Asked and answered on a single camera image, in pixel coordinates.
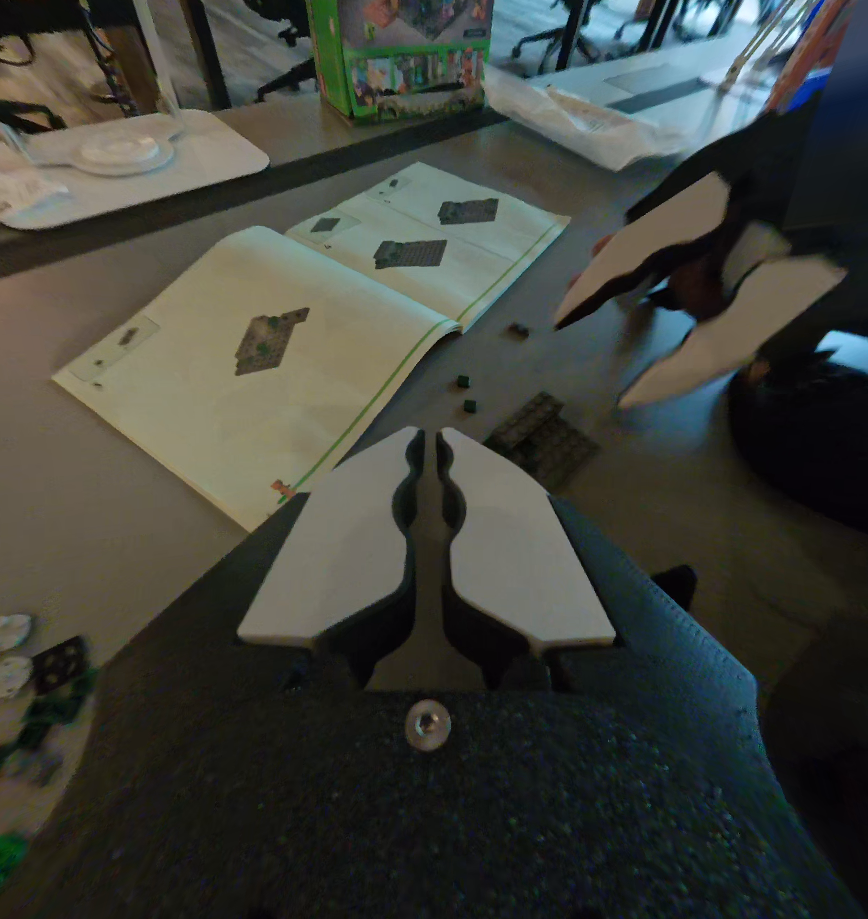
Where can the dark-edged grey desk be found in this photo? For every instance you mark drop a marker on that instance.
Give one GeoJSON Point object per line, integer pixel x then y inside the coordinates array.
{"type": "Point", "coordinates": [290, 136]}

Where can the green toy set box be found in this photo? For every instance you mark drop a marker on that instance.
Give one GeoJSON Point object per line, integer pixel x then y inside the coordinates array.
{"type": "Point", "coordinates": [405, 72]}

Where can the green brick plate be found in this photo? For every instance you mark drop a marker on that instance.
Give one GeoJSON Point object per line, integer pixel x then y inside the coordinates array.
{"type": "Point", "coordinates": [68, 707]}

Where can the grey brick plate assembly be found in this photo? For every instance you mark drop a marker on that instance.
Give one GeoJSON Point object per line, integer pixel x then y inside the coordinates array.
{"type": "Point", "coordinates": [549, 449]}

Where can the black table leg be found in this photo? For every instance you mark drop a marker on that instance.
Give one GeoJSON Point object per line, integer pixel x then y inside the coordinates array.
{"type": "Point", "coordinates": [208, 57]}

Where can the person's right hand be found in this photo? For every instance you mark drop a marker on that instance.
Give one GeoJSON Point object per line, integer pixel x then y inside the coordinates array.
{"type": "Point", "coordinates": [699, 287]}

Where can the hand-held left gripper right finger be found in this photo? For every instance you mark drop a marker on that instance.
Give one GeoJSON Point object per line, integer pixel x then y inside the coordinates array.
{"type": "Point", "coordinates": [520, 560]}

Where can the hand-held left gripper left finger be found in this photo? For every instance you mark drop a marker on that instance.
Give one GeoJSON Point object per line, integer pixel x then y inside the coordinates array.
{"type": "Point", "coordinates": [326, 553]}

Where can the white paper sheet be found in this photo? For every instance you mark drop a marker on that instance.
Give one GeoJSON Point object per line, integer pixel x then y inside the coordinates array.
{"type": "Point", "coordinates": [10, 194]}

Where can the orange toy box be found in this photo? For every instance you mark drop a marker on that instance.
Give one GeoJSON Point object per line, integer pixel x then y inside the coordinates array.
{"type": "Point", "coordinates": [807, 50]}

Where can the white round brick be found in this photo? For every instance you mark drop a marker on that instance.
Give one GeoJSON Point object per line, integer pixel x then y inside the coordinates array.
{"type": "Point", "coordinates": [7, 632]}
{"type": "Point", "coordinates": [7, 676]}

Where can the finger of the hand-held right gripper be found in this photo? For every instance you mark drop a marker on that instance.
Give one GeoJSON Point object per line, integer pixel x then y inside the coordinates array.
{"type": "Point", "coordinates": [642, 244]}
{"type": "Point", "coordinates": [735, 330]}

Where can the white monitor stand base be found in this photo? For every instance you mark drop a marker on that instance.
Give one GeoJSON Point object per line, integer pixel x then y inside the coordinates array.
{"type": "Point", "coordinates": [204, 154]}

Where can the clear plastic bag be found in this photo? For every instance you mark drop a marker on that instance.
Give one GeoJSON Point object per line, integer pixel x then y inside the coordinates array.
{"type": "Point", "coordinates": [585, 122]}

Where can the black square plate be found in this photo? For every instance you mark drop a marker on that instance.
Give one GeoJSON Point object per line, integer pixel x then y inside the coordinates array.
{"type": "Point", "coordinates": [62, 664]}

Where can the open instruction booklet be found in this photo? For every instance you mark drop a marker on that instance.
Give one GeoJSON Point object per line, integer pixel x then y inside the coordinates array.
{"type": "Point", "coordinates": [211, 431]}

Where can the black office chair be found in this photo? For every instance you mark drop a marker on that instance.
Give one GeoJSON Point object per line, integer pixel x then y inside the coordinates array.
{"type": "Point", "coordinates": [290, 72]}
{"type": "Point", "coordinates": [556, 43]}

